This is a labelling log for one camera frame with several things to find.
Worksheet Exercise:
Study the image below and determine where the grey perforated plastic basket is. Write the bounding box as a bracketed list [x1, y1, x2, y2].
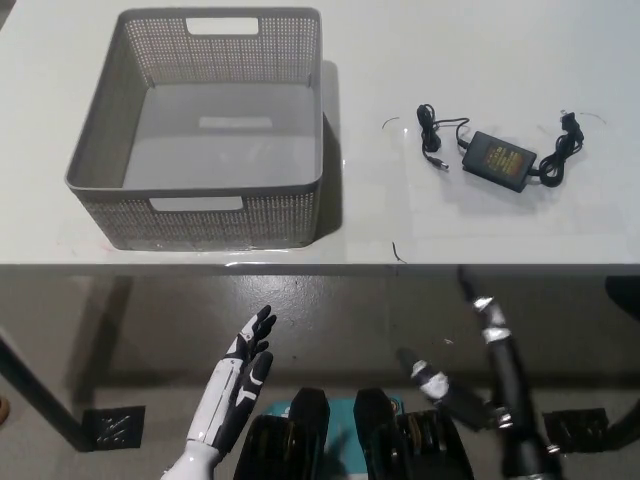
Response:
[63, 7, 324, 251]

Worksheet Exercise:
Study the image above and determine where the black floor tape patch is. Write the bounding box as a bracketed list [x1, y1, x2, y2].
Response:
[82, 405, 146, 451]
[542, 408, 611, 454]

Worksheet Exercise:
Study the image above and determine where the black power adapter with cord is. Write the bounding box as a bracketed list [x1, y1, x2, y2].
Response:
[416, 103, 587, 191]

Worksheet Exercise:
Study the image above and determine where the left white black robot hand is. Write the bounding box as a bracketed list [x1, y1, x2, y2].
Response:
[162, 304, 279, 480]

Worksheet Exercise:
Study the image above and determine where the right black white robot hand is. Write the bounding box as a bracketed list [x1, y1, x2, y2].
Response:
[396, 266, 560, 480]

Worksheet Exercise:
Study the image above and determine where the black teal robot torso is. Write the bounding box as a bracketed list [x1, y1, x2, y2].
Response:
[234, 387, 476, 480]

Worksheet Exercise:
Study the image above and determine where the black curved table leg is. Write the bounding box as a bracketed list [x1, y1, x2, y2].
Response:
[604, 274, 640, 451]

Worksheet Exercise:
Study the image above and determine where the black straight table leg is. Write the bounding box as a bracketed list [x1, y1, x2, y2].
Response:
[0, 324, 84, 451]

